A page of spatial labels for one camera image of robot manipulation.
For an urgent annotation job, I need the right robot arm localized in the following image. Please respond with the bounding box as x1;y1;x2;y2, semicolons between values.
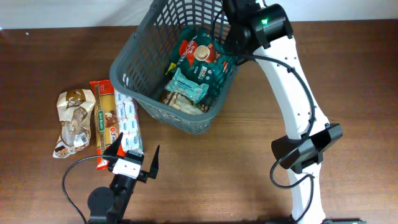
222;1;343;223

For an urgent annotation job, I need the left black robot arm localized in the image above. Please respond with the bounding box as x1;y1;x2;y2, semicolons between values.
88;134;160;223

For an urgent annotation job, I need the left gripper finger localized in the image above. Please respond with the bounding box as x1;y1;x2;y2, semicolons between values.
148;145;160;179
103;133;123;157

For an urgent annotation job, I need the Kleenex tissue multipack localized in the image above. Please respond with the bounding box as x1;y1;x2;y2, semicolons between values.
114;91;144;154

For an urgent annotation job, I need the beige pastry bag left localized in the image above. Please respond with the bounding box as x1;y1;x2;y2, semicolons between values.
53;89;96;159

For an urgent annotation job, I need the San Remo spaghetti pack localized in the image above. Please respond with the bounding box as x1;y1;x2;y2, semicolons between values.
90;80;119;155

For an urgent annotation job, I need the left black camera cable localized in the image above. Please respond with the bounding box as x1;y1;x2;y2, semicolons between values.
62;156;116;224

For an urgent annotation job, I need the teal wet wipes pack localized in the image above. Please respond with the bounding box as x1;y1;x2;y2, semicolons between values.
165;68;209;103

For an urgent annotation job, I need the beige brown snack bag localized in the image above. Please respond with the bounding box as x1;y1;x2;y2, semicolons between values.
159;90;210;115

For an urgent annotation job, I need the grey plastic shopping basket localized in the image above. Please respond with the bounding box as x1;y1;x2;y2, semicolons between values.
109;0;238;134

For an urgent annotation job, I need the green Nescafe coffee bag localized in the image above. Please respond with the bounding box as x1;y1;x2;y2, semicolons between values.
166;27;235;96

